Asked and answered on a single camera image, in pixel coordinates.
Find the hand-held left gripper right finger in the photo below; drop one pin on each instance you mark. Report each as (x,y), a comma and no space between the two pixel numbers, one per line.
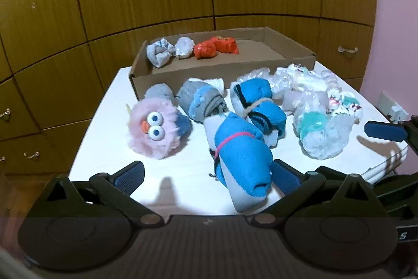
(287,179)

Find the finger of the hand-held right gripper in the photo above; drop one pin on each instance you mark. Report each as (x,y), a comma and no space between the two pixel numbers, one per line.
(385,132)
(401,194)

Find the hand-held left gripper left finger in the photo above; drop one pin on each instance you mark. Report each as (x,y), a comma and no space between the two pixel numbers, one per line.
(129,177)

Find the patterned white sock bundle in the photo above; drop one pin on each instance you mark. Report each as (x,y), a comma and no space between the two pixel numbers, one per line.
(343,102)

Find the pink fluffy toy with eyes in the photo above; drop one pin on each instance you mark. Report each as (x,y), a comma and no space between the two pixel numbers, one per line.
(153,132)

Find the blue-white sock bundle pink band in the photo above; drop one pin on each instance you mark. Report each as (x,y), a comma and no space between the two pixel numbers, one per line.
(241,154)

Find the teal sock bundle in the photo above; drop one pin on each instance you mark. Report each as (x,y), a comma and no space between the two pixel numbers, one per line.
(321,135)

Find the blue sock bundle with twine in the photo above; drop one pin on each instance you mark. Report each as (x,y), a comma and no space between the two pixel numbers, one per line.
(258,102)

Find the grey and light-blue sock bundle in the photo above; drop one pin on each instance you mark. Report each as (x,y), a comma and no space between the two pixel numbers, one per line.
(202,99)

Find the cardboard box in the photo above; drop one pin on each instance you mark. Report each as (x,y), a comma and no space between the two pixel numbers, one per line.
(248,53)

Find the grey-white bundle in plastic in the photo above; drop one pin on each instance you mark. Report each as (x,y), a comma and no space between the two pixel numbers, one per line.
(305,102)

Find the small grey sock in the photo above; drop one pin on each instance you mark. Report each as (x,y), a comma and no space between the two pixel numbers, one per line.
(160,92)

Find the white sock bundle in plastic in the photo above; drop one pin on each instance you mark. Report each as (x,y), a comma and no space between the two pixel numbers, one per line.
(307,79)

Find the grey striped sock bundle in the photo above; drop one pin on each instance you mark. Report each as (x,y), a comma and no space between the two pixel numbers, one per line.
(160,52)

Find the small white plastic-wrapped bundle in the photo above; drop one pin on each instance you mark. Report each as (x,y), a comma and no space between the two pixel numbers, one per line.
(184,47)

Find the orange plastic-wrapped bundle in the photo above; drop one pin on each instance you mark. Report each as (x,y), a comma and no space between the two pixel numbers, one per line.
(212,47)

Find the white wall outlet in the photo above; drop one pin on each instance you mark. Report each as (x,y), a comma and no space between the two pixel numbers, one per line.
(393,105)

